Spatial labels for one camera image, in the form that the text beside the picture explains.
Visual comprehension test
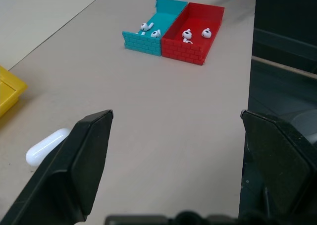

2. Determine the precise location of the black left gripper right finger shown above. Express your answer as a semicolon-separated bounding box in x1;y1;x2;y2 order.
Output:
239;109;317;225

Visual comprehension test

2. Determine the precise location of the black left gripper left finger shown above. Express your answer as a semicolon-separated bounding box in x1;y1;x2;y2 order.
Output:
0;109;114;225

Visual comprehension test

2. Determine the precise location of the white earbud charging case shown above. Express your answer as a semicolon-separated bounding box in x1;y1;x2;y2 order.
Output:
25;128;71;167

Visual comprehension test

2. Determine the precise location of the yellow plastic container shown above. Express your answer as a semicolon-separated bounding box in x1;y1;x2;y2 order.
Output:
0;65;28;118

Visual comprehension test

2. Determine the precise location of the red brick-pattern tray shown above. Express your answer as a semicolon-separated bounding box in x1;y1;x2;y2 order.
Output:
160;1;225;66

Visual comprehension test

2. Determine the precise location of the teal brick-pattern tray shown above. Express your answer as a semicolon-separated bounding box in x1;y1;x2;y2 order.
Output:
121;0;189;57

